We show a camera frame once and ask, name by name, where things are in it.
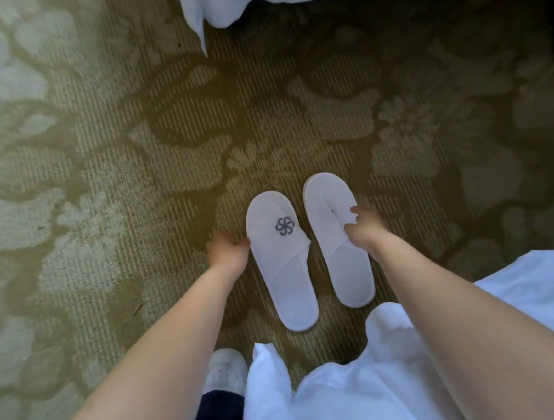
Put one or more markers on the person's white shoe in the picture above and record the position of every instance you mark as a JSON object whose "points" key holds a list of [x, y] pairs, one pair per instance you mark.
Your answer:
{"points": [[226, 367]]}

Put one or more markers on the white striped bed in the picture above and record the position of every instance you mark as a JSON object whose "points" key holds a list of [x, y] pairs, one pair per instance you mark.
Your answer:
{"points": [[243, 1]]}

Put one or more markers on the person's right hand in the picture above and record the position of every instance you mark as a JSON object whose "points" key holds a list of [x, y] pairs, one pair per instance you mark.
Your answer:
{"points": [[371, 231]]}

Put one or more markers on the plain white slipper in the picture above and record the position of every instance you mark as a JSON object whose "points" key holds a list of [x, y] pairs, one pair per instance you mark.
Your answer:
{"points": [[292, 291], [353, 278]]}

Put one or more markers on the person's left hand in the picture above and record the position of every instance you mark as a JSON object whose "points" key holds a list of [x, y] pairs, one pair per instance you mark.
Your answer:
{"points": [[230, 255]]}

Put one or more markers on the person's left forearm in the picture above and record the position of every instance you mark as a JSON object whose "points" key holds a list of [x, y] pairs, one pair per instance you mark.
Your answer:
{"points": [[151, 368]]}

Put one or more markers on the person's right forearm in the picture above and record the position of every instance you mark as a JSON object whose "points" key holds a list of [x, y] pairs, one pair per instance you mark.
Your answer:
{"points": [[480, 335]]}

